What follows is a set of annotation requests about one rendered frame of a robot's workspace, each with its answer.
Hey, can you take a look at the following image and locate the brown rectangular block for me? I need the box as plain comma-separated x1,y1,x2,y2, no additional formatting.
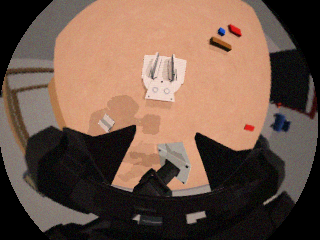
209,36,232,52

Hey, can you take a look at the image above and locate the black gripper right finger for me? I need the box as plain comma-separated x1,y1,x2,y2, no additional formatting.
195,132,263,191

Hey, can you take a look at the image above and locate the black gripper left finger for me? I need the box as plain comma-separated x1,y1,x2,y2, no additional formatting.
63,125,137,185

